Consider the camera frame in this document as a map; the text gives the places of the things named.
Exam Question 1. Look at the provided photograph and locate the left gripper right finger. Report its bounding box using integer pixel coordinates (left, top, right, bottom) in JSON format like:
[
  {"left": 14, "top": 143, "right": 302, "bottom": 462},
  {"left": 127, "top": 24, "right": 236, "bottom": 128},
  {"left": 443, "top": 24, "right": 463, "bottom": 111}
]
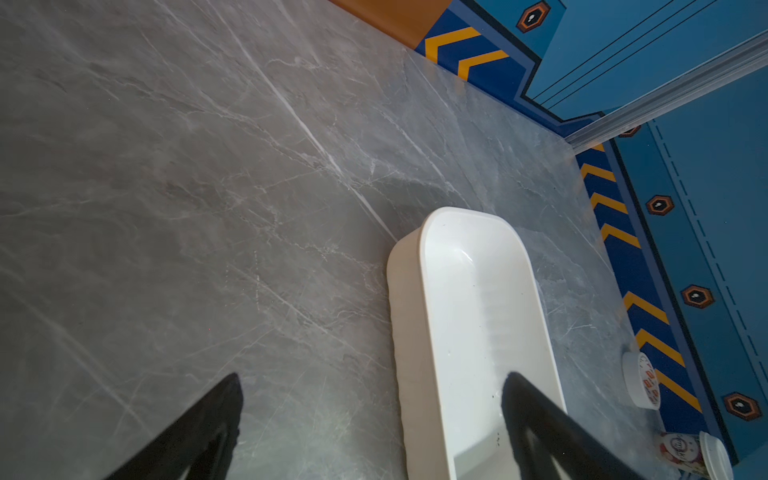
[{"left": 501, "top": 372, "right": 641, "bottom": 479}]

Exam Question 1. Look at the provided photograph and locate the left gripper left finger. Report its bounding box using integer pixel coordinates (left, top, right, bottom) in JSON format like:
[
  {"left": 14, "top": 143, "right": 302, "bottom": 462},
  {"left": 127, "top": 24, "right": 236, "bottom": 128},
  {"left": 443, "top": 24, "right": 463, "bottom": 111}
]
[{"left": 108, "top": 373, "right": 243, "bottom": 479}]

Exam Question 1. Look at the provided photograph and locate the white plastic bin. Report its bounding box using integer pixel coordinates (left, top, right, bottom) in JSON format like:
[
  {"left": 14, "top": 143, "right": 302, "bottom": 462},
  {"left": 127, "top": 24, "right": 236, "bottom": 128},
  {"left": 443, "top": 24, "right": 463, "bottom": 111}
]
[{"left": 386, "top": 207, "right": 565, "bottom": 479}]

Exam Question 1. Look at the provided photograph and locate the white tape roll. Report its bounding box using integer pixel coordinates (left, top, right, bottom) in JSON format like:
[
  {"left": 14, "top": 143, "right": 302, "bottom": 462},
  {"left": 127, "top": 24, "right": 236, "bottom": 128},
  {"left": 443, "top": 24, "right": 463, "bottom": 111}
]
[{"left": 622, "top": 351, "right": 661, "bottom": 411}]

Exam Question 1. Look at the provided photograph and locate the printed paper cup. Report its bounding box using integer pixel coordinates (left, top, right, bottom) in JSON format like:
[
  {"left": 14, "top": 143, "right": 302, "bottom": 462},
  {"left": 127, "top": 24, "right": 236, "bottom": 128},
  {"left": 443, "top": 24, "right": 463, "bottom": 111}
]
[{"left": 655, "top": 431, "right": 734, "bottom": 480}]

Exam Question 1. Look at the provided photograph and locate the right aluminium corner post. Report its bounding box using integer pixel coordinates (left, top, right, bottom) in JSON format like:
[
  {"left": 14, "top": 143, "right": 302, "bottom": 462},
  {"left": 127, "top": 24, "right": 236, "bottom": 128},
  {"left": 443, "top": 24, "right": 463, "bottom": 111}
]
[{"left": 565, "top": 32, "right": 767, "bottom": 154}]

